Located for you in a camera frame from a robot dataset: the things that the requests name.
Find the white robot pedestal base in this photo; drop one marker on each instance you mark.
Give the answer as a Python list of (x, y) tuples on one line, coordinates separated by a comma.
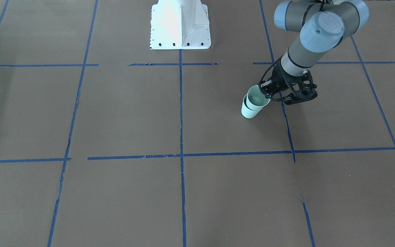
[(179, 24)]

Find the brown paper table cover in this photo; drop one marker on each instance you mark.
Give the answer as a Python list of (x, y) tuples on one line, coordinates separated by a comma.
[(105, 142)]

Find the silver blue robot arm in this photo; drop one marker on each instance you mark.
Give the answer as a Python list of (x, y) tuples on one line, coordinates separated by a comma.
[(321, 27)]

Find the light green cup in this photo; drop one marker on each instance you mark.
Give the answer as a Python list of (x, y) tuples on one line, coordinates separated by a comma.
[(248, 109), (255, 99)]

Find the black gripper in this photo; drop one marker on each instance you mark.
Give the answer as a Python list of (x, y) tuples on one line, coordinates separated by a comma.
[(280, 78)]

